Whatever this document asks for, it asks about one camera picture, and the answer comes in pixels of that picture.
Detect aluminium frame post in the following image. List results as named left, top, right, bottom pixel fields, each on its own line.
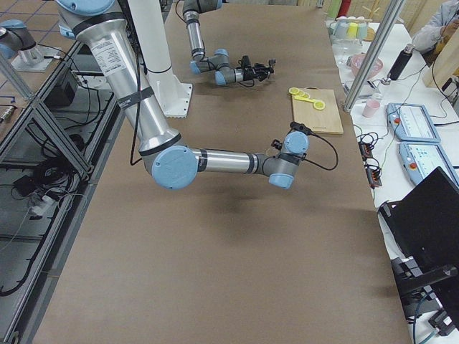
left=343, top=0, right=405, bottom=113

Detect pink plastic cup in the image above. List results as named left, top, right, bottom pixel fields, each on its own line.
left=362, top=99, right=380, bottom=118

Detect teach pendant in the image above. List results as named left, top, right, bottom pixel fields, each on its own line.
left=398, top=141, right=458, bottom=186
left=386, top=102, right=441, bottom=143

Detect yellow plastic spoon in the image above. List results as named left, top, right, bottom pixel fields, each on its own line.
left=293, top=95, right=326, bottom=109

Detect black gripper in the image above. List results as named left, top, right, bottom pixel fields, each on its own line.
left=239, top=55, right=269, bottom=82

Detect lower teach pendant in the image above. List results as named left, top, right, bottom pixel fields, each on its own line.
left=398, top=141, right=458, bottom=186

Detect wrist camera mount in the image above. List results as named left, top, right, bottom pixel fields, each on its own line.
left=290, top=121, right=315, bottom=136

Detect person in grey shirt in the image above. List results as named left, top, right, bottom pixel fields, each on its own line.
left=412, top=1, right=458, bottom=54

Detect upper teach pendant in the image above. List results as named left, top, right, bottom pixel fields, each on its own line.
left=386, top=102, right=441, bottom=143

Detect yellow cup on rack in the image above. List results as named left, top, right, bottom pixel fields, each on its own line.
left=346, top=22, right=359, bottom=39

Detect pink bowl with ice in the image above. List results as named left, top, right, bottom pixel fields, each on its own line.
left=349, top=53, right=384, bottom=80

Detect bamboo cutting board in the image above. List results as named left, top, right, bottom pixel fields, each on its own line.
left=290, top=88, right=344, bottom=135

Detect black water bottle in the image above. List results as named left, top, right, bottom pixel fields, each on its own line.
left=388, top=44, right=415, bottom=80

